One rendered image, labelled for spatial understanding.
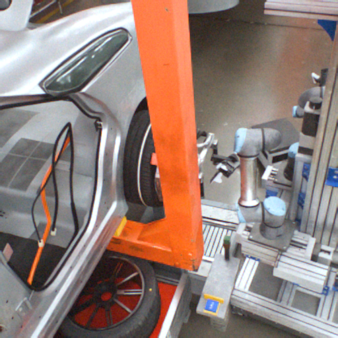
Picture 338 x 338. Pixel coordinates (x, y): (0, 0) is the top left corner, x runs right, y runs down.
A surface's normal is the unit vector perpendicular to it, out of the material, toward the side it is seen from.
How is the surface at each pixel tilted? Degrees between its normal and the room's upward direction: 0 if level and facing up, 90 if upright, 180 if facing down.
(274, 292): 0
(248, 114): 0
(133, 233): 0
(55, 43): 34
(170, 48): 90
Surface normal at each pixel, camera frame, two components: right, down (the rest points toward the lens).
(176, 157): -0.34, 0.67
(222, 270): -0.10, -0.72
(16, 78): 0.51, -0.52
